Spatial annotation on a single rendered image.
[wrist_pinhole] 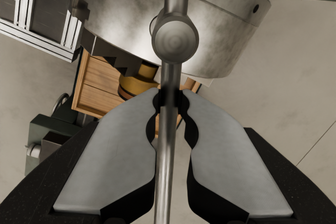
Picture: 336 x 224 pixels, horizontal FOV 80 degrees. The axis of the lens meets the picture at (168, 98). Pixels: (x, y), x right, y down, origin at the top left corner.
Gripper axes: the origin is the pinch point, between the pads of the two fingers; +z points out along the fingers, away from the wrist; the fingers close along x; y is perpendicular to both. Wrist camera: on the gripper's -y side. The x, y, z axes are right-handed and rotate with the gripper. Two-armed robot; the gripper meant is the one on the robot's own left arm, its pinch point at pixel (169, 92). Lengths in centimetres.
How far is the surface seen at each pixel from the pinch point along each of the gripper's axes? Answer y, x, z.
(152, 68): 8.9, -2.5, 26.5
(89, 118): 40, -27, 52
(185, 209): 229, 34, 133
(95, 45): 2.6, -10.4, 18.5
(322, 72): 47, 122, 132
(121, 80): 12.0, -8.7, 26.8
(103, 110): 35, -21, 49
